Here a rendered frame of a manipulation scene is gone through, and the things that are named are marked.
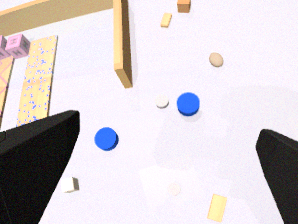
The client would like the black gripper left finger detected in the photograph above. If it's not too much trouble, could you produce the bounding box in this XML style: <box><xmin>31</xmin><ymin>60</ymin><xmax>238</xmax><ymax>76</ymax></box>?
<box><xmin>0</xmin><ymin>109</ymin><xmax>80</xmax><ymax>224</ymax></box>

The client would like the blue cylinder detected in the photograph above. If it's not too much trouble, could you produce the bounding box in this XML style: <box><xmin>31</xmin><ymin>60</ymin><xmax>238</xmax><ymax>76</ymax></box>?
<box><xmin>94</xmin><ymin>127</ymin><xmax>120</xmax><ymax>152</ymax></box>
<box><xmin>177</xmin><ymin>92</ymin><xmax>200</xmax><ymax>116</ymax></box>

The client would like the peach strip with purple zigzag pattern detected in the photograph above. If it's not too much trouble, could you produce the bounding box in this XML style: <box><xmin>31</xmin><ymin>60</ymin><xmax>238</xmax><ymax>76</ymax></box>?
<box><xmin>0</xmin><ymin>91</ymin><xmax>8</xmax><ymax>125</ymax></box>

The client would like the small orange cube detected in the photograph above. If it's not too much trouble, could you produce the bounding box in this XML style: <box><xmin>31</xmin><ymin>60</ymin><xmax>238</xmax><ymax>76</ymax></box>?
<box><xmin>177</xmin><ymin>0</ymin><xmax>190</xmax><ymax>14</ymax></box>

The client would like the orange strip with blue dots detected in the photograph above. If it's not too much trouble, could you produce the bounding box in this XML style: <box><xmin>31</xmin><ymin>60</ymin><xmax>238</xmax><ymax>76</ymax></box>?
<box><xmin>16</xmin><ymin>81</ymin><xmax>53</xmax><ymax>127</ymax></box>

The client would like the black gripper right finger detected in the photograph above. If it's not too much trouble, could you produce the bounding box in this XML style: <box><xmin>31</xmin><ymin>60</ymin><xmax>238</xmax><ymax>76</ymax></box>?
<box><xmin>255</xmin><ymin>129</ymin><xmax>298</xmax><ymax>224</ymax></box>

